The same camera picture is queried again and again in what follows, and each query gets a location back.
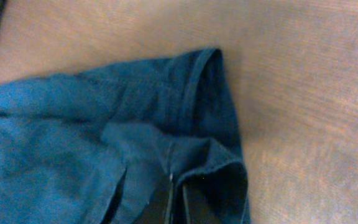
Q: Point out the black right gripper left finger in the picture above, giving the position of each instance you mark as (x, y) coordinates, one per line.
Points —
(159, 208)

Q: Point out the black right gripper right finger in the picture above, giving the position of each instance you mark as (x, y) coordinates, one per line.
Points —
(196, 207)

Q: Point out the dark teal shorts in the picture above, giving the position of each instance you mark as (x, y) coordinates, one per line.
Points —
(93, 147)

